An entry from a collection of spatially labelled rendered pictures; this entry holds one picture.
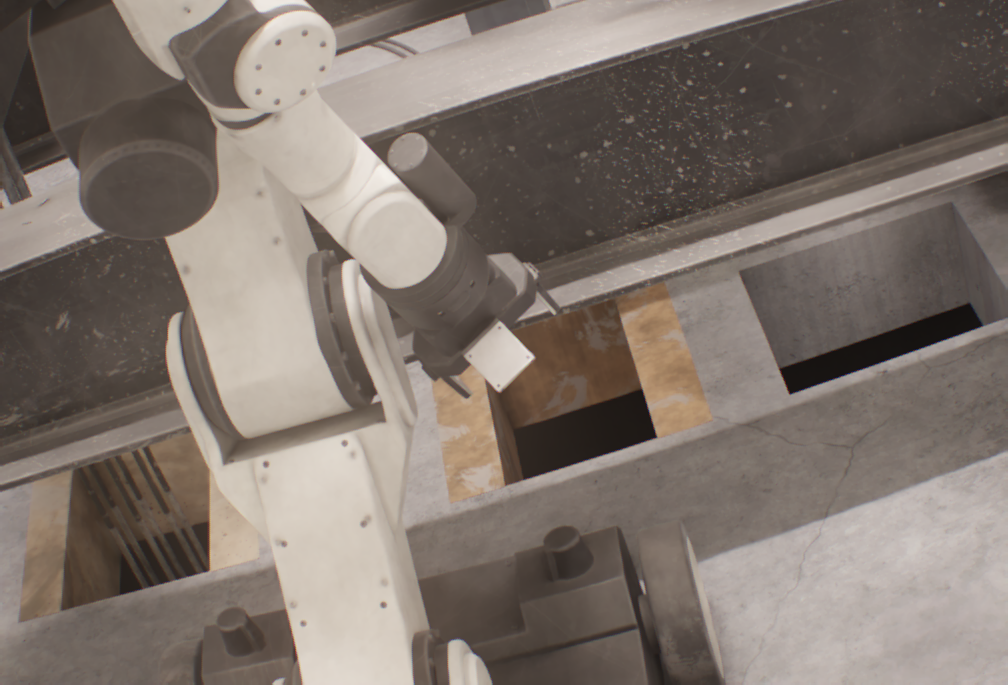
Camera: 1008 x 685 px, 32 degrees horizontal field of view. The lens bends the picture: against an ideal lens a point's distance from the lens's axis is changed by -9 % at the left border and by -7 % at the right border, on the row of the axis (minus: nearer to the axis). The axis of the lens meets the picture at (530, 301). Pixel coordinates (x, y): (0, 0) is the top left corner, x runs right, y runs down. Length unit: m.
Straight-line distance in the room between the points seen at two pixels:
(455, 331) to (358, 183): 0.24
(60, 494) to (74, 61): 1.35
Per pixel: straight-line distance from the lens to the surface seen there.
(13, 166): 2.28
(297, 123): 1.31
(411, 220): 1.40
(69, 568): 2.53
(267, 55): 1.22
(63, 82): 1.38
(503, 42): 1.77
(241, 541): 2.38
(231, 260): 1.57
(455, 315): 1.53
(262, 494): 1.64
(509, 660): 1.80
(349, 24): 2.55
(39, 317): 1.87
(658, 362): 2.40
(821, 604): 2.00
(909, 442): 2.17
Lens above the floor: 1.39
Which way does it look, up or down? 32 degrees down
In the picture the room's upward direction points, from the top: 20 degrees counter-clockwise
